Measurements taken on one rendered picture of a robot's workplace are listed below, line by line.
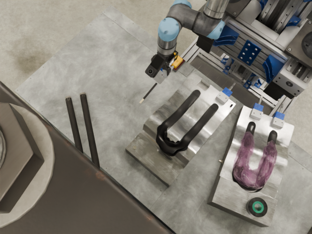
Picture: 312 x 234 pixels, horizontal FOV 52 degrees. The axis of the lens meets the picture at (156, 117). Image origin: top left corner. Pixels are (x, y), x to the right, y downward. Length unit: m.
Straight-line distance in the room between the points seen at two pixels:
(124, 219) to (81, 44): 1.55
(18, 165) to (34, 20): 2.72
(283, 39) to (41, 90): 1.23
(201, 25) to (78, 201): 1.05
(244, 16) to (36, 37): 1.73
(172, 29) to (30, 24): 1.90
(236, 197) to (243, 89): 1.13
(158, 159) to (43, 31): 1.75
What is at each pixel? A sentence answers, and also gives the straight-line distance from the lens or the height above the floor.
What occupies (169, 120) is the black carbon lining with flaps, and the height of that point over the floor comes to 0.91.
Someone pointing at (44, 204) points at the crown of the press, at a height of 2.01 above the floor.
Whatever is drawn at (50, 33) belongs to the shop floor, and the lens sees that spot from 2.86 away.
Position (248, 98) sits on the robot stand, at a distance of 2.39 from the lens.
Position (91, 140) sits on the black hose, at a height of 0.89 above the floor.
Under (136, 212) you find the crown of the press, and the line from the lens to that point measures 0.29.
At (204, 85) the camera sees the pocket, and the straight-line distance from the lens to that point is 1.61.
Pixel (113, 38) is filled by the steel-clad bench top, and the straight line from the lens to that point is 1.79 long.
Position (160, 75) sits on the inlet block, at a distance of 1.50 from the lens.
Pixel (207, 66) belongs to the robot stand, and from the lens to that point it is 2.43.
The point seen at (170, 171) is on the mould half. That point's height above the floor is 0.86.
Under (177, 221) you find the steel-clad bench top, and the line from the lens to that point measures 1.50.
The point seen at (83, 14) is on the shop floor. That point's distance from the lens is 2.92.
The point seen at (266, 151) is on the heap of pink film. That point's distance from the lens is 1.53.
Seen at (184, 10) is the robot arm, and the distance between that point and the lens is 1.29.
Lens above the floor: 2.29
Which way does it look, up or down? 70 degrees down
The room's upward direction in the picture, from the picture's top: 8 degrees clockwise
